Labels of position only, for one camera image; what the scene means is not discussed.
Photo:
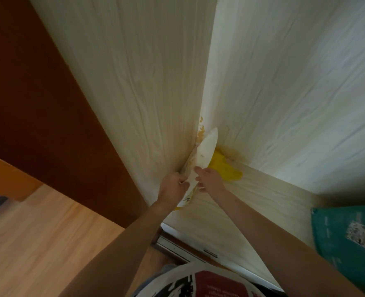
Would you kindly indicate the person's left hand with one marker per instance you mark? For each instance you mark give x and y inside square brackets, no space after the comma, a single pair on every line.
[171,190]

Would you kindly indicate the yellow plastic bag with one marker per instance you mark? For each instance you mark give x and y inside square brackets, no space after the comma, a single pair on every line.
[224,170]

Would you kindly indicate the person's left forearm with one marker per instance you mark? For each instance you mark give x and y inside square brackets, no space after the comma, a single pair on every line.
[123,253]

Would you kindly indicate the teal plastic package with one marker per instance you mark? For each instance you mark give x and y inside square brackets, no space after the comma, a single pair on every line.
[340,244]

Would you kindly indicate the white wooden wardrobe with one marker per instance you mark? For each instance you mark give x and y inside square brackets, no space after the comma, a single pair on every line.
[278,74]

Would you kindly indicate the white printed cat litter bag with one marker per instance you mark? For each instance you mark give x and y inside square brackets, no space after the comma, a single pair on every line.
[205,148]

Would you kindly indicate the person's right forearm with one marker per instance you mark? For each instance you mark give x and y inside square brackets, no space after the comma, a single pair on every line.
[278,244]

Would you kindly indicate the person's blue jeans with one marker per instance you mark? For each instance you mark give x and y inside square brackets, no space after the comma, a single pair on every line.
[168,269]

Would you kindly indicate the brown wooden door frame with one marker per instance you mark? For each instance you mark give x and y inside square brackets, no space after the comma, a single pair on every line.
[6,176]

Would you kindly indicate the person's right hand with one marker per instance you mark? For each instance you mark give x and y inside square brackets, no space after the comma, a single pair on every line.
[212,180]

